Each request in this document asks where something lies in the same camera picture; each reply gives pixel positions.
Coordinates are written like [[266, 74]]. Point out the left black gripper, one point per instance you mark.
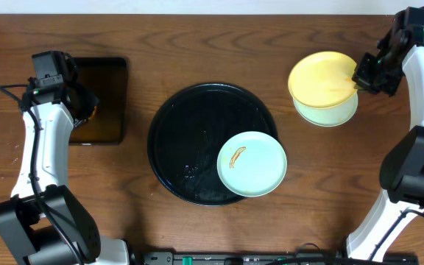
[[85, 107]]

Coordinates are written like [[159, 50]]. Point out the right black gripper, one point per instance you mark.
[[361, 77]]

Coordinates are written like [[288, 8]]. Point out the orange green scrub sponge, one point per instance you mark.
[[93, 112]]

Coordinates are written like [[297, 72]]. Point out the yellow plate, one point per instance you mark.
[[323, 79]]

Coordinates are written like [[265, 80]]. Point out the light blue plate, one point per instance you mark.
[[251, 164], [328, 117]]

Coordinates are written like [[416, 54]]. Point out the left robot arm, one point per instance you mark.
[[43, 222]]

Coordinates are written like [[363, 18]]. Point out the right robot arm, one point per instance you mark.
[[402, 172]]

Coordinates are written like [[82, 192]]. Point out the black rectangular water tray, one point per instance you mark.
[[107, 78]]

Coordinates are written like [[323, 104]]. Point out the round black serving tray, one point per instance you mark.
[[189, 130]]

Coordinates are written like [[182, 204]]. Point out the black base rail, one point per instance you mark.
[[304, 258]]

